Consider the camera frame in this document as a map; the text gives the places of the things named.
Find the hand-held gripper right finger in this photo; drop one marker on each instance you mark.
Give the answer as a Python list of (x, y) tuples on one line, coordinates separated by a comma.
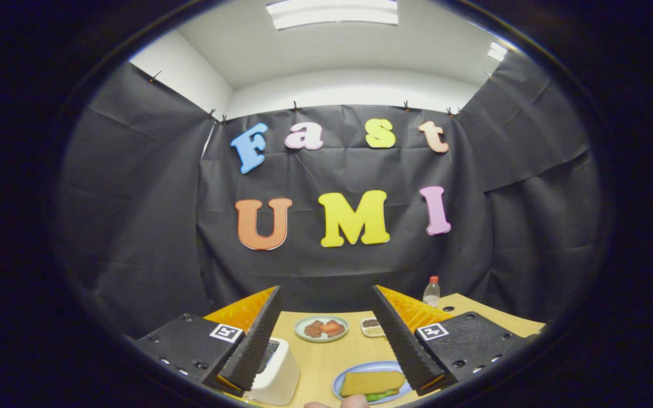
[(400, 340)]

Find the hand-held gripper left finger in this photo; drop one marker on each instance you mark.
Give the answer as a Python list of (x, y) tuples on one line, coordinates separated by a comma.
[(255, 337)]

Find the toasted bread slice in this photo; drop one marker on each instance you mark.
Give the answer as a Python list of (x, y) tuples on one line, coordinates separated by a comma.
[(372, 382)]

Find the green lettuce leaf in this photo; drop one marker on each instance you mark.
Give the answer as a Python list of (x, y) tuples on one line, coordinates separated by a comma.
[(383, 395)]

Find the white divided condiment dish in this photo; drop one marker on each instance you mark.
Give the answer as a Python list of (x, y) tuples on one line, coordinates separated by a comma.
[(370, 326)]

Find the blue plate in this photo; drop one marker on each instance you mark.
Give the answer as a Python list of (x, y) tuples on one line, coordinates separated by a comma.
[(369, 366)]

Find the white toaster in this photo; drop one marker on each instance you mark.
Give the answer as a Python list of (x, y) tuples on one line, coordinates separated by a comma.
[(278, 377)]

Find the pale green plate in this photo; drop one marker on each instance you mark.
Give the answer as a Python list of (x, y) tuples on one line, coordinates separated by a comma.
[(302, 334)]

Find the clear bottle with red cap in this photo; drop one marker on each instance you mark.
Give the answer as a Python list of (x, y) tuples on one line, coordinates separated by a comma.
[(431, 294)]

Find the brown meat slice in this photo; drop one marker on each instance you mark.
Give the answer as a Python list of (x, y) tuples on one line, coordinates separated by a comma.
[(313, 329), (338, 332)]

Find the red tomato slice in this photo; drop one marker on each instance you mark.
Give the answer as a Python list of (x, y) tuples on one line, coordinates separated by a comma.
[(331, 326)]

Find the small ceiling light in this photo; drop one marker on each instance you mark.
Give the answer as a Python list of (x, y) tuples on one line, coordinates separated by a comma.
[(497, 51)]

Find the large ceiling light panel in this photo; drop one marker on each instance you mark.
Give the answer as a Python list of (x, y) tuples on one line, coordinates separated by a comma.
[(332, 12)]

